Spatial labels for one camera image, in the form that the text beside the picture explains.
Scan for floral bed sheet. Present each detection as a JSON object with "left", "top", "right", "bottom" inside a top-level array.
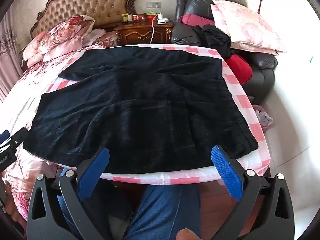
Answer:
[{"left": 0, "top": 42, "right": 83, "bottom": 220}]

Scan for black pants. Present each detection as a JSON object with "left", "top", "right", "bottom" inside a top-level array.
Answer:
[{"left": 22, "top": 46, "right": 259, "bottom": 175}]

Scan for folded floral quilt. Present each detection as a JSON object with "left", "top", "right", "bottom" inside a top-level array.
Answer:
[{"left": 22, "top": 15, "right": 108, "bottom": 68}]

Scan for person's right leg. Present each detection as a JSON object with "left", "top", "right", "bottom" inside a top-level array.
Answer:
[{"left": 127, "top": 184, "right": 202, "bottom": 240}]

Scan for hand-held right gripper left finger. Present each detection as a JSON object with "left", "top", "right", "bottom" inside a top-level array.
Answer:
[{"left": 27, "top": 147, "right": 130, "bottom": 240}]

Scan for pile of black clothes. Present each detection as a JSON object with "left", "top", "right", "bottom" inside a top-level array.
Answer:
[{"left": 192, "top": 24, "right": 232, "bottom": 58}]

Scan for pink slipper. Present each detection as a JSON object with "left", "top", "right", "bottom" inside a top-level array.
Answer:
[{"left": 252, "top": 104, "right": 273, "bottom": 131}]

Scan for white cable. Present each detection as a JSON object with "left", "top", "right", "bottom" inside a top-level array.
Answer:
[{"left": 149, "top": 11, "right": 161, "bottom": 43}]

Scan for pink checkered tablecloth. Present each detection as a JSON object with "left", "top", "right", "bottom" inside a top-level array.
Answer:
[{"left": 37, "top": 44, "right": 272, "bottom": 185}]

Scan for pink curtain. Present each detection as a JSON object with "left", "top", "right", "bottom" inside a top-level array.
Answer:
[{"left": 0, "top": 12, "right": 23, "bottom": 103}]

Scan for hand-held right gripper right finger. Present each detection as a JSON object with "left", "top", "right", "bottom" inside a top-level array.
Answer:
[{"left": 211, "top": 145, "right": 295, "bottom": 240}]

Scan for dark red cushion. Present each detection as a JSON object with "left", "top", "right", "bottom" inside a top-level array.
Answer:
[{"left": 180, "top": 14, "right": 215, "bottom": 27}]

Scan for tufted carved bed headboard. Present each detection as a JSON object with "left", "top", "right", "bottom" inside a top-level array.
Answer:
[{"left": 30, "top": 0, "right": 137, "bottom": 39}]

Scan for carved wooden nightstand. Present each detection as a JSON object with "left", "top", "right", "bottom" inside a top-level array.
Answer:
[{"left": 115, "top": 20, "right": 175, "bottom": 46}]

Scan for floral bed pillow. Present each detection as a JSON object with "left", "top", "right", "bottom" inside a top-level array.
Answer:
[{"left": 101, "top": 31, "right": 119, "bottom": 47}]

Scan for person's right hand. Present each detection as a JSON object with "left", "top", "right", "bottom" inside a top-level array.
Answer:
[{"left": 176, "top": 228, "right": 200, "bottom": 240}]

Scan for black leather sofa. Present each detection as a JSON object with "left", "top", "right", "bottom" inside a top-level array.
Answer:
[{"left": 171, "top": 0, "right": 278, "bottom": 105}]

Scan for pink floral pillow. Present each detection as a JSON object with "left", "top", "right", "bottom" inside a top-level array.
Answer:
[
  {"left": 230, "top": 42, "right": 278, "bottom": 56},
  {"left": 210, "top": 0, "right": 287, "bottom": 54}
]

